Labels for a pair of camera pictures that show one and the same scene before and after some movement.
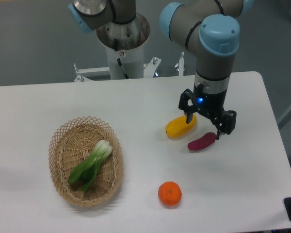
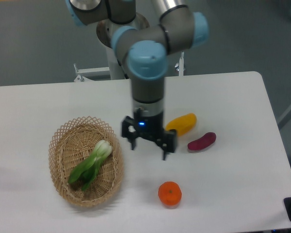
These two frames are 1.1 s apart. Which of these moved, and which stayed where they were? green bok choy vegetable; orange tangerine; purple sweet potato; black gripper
Moved: black gripper
Stayed: orange tangerine; purple sweet potato; green bok choy vegetable
